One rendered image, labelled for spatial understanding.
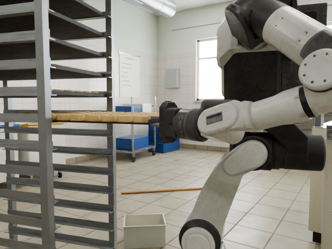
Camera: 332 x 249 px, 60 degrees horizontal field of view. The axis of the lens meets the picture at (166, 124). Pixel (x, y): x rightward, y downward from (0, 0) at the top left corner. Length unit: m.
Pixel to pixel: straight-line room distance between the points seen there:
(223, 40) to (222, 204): 0.52
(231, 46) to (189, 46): 5.59
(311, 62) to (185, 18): 6.11
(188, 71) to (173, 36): 0.88
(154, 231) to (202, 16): 5.07
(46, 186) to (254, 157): 0.66
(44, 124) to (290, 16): 0.75
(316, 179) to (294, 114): 1.73
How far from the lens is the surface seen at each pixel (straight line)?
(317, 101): 0.60
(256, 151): 0.92
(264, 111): 0.64
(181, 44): 6.57
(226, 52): 0.88
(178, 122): 0.76
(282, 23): 0.69
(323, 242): 1.71
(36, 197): 1.10
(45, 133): 0.99
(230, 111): 0.65
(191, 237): 1.01
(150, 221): 2.33
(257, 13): 0.74
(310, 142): 0.97
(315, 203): 2.38
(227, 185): 0.96
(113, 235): 1.50
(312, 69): 0.59
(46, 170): 1.01
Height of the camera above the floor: 1.01
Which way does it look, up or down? 4 degrees down
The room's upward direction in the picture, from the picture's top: straight up
